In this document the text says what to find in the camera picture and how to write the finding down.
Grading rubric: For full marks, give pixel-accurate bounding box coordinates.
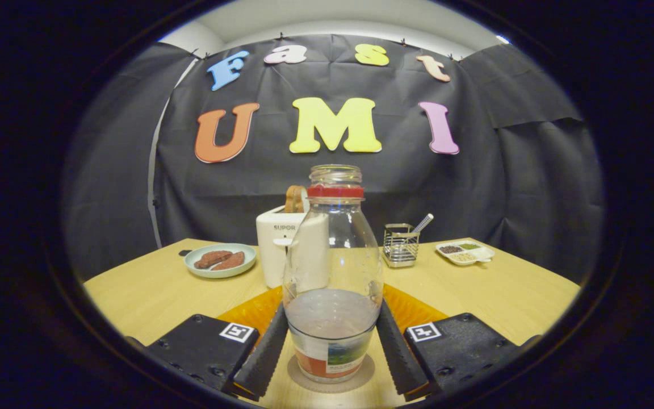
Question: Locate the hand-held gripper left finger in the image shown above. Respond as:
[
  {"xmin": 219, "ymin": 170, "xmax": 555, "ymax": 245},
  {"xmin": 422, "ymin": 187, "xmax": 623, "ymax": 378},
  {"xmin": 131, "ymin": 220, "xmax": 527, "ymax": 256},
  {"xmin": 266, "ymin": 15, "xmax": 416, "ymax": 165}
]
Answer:
[{"xmin": 125, "ymin": 286, "xmax": 290, "ymax": 401}]

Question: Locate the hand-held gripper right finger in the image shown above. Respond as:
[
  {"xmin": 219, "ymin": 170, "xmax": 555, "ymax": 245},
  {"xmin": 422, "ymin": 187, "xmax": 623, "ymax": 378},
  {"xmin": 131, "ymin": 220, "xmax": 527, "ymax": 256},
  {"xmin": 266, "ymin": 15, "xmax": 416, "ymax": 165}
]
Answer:
[{"xmin": 375, "ymin": 286, "xmax": 542, "ymax": 401}]

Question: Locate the round brown coaster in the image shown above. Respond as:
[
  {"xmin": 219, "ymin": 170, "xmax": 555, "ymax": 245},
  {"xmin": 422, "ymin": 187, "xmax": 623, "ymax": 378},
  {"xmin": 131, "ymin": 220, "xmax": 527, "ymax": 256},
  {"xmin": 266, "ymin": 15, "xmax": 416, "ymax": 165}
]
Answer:
[{"xmin": 287, "ymin": 352, "xmax": 375, "ymax": 394}]

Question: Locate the clear plastic juice bottle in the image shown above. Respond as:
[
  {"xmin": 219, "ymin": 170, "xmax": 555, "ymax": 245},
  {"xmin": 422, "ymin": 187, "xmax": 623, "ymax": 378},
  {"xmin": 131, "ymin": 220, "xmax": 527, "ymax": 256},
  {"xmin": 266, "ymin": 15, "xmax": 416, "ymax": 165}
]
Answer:
[{"xmin": 282, "ymin": 164, "xmax": 384, "ymax": 384}]

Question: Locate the pale green plate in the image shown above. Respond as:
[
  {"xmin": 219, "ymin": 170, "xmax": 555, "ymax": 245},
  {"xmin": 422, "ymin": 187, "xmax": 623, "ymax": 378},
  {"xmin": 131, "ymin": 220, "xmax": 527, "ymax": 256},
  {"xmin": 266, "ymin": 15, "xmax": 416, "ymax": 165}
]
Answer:
[{"xmin": 184, "ymin": 243, "xmax": 258, "ymax": 279}]

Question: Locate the brown bread piece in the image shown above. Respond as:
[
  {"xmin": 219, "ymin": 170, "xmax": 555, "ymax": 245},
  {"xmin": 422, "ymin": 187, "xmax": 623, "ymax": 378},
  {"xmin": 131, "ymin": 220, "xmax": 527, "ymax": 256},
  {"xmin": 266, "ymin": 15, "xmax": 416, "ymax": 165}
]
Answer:
[
  {"xmin": 194, "ymin": 250, "xmax": 234, "ymax": 269},
  {"xmin": 211, "ymin": 252, "xmax": 246, "ymax": 271}
]

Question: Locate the cream toaster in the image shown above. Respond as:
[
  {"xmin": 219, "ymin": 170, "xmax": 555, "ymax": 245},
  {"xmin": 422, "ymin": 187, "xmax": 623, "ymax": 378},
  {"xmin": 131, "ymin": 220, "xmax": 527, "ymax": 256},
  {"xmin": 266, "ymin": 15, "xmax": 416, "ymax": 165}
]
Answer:
[{"xmin": 255, "ymin": 204, "xmax": 330, "ymax": 289}]

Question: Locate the wooden table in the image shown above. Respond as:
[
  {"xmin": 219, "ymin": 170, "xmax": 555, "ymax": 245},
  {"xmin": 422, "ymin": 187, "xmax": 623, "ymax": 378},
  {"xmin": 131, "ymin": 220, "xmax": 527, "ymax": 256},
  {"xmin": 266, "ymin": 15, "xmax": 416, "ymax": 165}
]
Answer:
[{"xmin": 83, "ymin": 237, "xmax": 581, "ymax": 409}]

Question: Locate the white divided spice dish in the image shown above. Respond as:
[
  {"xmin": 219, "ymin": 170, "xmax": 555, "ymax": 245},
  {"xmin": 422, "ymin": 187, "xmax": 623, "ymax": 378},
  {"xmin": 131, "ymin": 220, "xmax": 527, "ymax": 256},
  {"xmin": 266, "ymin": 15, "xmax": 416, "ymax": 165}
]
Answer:
[{"xmin": 435, "ymin": 240, "xmax": 496, "ymax": 266}]

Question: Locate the toast slice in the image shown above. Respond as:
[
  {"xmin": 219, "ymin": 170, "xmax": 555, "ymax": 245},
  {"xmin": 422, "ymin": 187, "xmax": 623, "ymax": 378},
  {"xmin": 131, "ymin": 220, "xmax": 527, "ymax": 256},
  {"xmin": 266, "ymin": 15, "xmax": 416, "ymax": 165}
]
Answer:
[{"xmin": 283, "ymin": 185, "xmax": 308, "ymax": 214}]

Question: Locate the metal wire cutlery basket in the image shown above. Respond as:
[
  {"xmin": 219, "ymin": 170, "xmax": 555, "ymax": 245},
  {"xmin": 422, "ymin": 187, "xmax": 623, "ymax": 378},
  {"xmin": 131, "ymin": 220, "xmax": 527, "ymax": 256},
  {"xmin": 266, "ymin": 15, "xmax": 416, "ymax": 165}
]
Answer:
[{"xmin": 383, "ymin": 223, "xmax": 420, "ymax": 268}]

